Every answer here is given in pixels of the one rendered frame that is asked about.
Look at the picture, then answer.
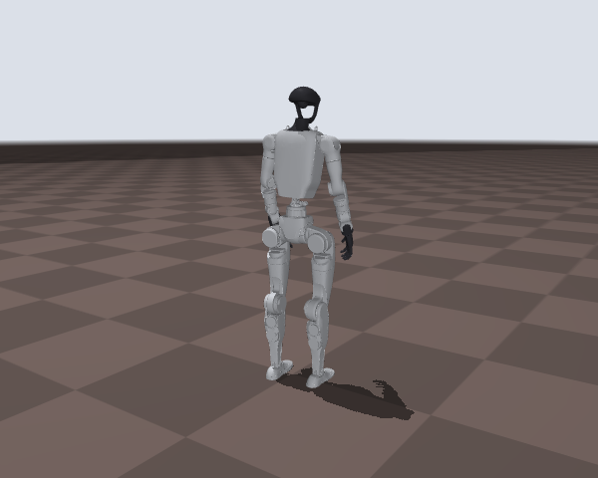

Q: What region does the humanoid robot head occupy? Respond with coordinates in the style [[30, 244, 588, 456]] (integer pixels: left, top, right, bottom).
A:
[[288, 87, 321, 131]]

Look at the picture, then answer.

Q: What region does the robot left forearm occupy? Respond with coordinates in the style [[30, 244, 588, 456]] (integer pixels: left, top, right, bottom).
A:
[[261, 185, 280, 224]]

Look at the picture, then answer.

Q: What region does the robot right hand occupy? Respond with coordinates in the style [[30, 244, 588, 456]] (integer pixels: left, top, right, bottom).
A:
[[340, 224, 353, 260]]

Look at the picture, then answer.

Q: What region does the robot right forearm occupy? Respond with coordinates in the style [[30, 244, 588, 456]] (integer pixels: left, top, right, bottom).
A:
[[333, 180, 353, 232]]

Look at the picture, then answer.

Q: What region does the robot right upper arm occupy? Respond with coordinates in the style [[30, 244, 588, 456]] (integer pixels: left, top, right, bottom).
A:
[[317, 134, 345, 196]]

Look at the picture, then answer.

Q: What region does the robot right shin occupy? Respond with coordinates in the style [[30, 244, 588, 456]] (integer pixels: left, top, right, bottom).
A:
[[306, 302, 329, 376]]

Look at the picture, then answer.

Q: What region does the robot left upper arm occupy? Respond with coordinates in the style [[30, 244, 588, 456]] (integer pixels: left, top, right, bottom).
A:
[[260, 133, 277, 190]]

